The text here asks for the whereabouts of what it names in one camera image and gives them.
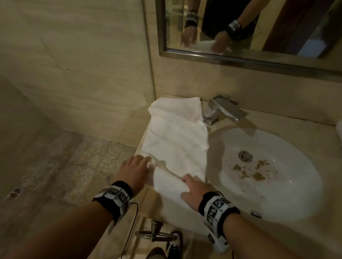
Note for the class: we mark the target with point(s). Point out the white patterned sink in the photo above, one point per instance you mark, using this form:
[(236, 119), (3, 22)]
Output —
[(285, 191)]

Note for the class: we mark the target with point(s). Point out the person's left hand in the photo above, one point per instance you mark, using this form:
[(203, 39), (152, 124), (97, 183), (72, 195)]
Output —
[(135, 174)]

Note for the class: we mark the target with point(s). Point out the black right wristband white tags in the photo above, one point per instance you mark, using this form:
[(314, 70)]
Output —
[(216, 213)]

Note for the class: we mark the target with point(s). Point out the person's right hand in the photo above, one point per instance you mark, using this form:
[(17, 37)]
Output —
[(197, 192)]

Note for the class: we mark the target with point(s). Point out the person's khaki trouser leg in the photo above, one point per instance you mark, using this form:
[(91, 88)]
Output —
[(155, 258)]

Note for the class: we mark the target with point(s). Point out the metal framed wall mirror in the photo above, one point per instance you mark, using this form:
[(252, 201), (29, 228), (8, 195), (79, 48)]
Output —
[(277, 62)]

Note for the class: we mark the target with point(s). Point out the person's right forearm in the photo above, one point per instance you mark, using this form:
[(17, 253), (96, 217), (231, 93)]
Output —
[(267, 250)]

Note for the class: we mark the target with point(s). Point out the black wristband white tags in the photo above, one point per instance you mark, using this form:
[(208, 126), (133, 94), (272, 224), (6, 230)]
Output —
[(216, 213), (114, 198)]

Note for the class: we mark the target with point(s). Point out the chrome faucet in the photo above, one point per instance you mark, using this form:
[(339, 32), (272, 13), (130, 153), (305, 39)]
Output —
[(226, 109)]

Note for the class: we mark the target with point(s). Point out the person's black white shoe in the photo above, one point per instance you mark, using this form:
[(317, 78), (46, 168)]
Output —
[(174, 246)]

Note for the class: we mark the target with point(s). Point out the black left wristband white tags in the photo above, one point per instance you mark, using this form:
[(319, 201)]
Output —
[(114, 198)]

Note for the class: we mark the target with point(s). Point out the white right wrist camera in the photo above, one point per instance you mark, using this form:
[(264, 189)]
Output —
[(218, 240)]

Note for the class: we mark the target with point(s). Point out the person's left forearm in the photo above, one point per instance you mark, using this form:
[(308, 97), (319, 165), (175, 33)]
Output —
[(68, 234)]

